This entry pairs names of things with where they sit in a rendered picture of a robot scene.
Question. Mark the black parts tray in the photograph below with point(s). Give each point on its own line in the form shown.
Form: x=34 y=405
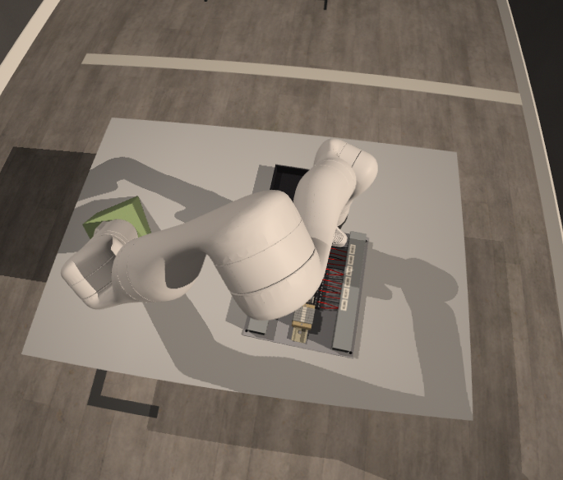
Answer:
x=286 y=179

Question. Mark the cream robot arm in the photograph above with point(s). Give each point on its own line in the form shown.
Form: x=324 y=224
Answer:
x=259 y=244

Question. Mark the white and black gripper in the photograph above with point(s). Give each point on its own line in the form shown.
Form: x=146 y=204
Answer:
x=340 y=237

